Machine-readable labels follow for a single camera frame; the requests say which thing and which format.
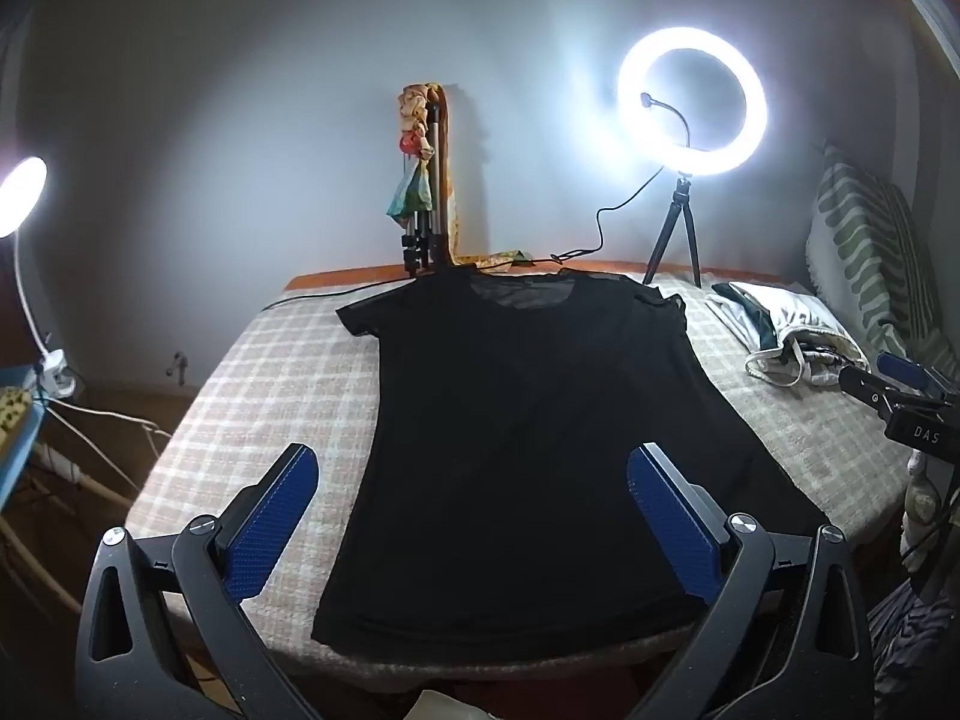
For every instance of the white clip desk lamp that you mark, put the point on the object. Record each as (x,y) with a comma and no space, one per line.
(23,185)

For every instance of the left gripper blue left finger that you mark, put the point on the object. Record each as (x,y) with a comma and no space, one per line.
(229,557)

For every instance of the black t-shirt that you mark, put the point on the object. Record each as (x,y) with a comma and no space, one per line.
(494,521)

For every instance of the blue side table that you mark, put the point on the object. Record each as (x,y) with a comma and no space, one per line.
(19,438)

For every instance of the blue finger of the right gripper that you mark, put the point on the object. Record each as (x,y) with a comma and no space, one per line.
(912,375)

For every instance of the orange patterned bedsheet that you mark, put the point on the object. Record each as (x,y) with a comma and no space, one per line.
(370,274)

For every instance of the white green folded garment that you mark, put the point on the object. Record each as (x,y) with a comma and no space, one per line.
(791,338)

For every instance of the beige checked blanket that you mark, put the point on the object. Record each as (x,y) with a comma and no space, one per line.
(296,376)

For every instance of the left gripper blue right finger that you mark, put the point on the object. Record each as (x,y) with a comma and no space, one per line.
(717,558)

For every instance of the colourful orange scarf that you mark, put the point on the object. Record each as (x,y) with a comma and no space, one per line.
(427,165)

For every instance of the green striped white pillow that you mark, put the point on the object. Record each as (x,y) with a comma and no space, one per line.
(868,263)

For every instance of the white ring light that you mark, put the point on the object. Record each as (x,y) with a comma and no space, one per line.
(690,101)

